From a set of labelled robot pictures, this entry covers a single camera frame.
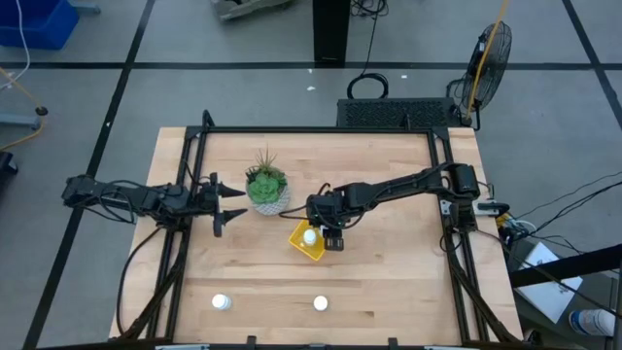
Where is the black floor fan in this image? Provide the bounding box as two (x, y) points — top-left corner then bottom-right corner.
(446, 20), (514, 131)

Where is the blue plastic bin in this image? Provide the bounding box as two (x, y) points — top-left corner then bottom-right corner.
(0, 0), (81, 51)

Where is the black perforated computer case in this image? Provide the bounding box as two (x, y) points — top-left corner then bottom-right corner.
(336, 97), (462, 130)

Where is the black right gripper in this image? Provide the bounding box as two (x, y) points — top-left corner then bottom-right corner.
(305, 190), (352, 253)

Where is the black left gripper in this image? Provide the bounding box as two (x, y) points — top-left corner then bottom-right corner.
(193, 171), (249, 238)

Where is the white flat box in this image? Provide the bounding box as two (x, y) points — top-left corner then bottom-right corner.
(514, 241), (584, 325)

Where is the black metal table frame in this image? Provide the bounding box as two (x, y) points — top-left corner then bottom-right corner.
(109, 109), (525, 344)

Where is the yellow hanging cable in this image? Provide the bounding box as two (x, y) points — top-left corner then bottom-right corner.
(465, 0), (510, 121)

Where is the yellow floor cable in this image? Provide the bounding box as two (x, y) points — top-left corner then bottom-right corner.
(0, 65), (49, 152)

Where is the yellow plastic basket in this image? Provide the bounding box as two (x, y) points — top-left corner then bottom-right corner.
(288, 218), (328, 263)

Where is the black upright post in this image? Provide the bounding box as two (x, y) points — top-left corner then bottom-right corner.
(312, 0), (352, 68)

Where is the grey metal floor stand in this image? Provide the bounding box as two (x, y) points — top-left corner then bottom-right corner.
(0, 112), (43, 131)

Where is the white labelled bottle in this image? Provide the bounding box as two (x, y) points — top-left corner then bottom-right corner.
(568, 308), (618, 338)

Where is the green succulent plant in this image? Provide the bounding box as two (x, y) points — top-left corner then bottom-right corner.
(244, 145), (289, 205)

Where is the grey equipment piece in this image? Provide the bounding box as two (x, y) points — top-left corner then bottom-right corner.
(211, 0), (295, 22)

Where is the white floor cable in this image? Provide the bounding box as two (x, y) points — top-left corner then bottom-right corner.
(0, 0), (31, 91)

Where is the coiled black floor cable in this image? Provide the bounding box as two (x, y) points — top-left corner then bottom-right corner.
(346, 0), (391, 101)

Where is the black metal beam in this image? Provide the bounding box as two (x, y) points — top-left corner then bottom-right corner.
(508, 242), (622, 289)

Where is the triangle-patterned plant pot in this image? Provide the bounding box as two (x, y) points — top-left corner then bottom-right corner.
(245, 183), (292, 217)

